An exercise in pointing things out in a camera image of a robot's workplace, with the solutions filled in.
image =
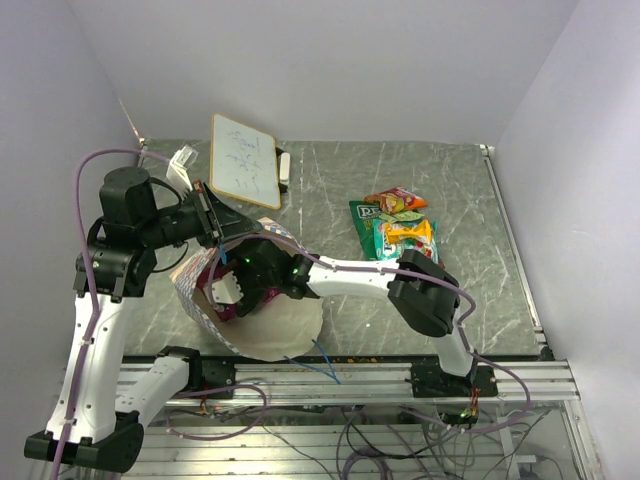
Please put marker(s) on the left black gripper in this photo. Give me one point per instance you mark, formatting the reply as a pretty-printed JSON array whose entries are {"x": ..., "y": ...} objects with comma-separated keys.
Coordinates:
[{"x": 217, "y": 221}]

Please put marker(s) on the purple snack packet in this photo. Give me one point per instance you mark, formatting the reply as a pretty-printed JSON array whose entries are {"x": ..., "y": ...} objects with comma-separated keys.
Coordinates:
[{"x": 229, "y": 312}]

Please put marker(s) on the checkered paper bag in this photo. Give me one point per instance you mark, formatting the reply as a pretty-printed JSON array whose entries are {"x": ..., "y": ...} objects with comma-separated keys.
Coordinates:
[{"x": 283, "y": 329}]

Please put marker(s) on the green snack box with face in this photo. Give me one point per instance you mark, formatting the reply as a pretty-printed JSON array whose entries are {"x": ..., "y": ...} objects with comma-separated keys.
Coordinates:
[{"x": 365, "y": 217}]

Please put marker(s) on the teal snack packet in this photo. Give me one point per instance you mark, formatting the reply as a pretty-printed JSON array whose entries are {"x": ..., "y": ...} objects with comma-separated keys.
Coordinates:
[{"x": 395, "y": 250}]

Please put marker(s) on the red yellow chips bag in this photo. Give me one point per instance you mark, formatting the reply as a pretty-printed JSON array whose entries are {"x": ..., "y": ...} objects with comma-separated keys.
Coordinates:
[{"x": 396, "y": 200}]

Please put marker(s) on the light green snack packet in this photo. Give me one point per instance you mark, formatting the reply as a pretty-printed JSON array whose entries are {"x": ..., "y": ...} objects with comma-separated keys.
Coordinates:
[{"x": 403, "y": 216}]

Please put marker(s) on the yellow snack packet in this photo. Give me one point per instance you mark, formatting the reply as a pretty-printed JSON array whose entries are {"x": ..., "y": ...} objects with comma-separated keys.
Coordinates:
[{"x": 421, "y": 231}]

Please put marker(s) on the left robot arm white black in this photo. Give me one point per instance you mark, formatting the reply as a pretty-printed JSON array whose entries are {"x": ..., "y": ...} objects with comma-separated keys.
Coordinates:
[{"x": 88, "y": 427}]

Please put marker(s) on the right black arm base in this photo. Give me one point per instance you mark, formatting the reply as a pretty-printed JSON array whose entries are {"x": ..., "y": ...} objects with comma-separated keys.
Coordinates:
[{"x": 428, "y": 380}]

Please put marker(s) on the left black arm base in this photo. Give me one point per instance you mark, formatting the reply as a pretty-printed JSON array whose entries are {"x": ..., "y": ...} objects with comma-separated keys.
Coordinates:
[{"x": 205, "y": 372}]

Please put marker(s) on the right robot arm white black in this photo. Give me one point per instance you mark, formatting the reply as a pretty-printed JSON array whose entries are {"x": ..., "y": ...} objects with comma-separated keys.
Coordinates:
[{"x": 428, "y": 299}]

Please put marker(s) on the white whiteboard eraser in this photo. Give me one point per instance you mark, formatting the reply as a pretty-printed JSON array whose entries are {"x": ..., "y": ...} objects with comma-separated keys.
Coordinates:
[{"x": 284, "y": 168}]

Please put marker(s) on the small whiteboard yellow frame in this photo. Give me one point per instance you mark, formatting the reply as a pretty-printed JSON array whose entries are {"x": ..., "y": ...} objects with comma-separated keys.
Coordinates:
[{"x": 243, "y": 163}]

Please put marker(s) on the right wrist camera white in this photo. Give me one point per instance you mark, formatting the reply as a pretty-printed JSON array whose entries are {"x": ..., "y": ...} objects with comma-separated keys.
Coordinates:
[{"x": 226, "y": 290}]

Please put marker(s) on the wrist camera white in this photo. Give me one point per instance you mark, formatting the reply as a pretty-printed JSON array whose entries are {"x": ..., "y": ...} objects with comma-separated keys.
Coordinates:
[
  {"x": 177, "y": 169},
  {"x": 226, "y": 290}
]

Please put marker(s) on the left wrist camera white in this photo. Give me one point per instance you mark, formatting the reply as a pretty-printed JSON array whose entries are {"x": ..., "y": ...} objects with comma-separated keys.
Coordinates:
[{"x": 177, "y": 169}]

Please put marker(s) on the aluminium rail frame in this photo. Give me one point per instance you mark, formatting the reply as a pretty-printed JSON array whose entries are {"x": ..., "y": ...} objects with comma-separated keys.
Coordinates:
[{"x": 357, "y": 418}]

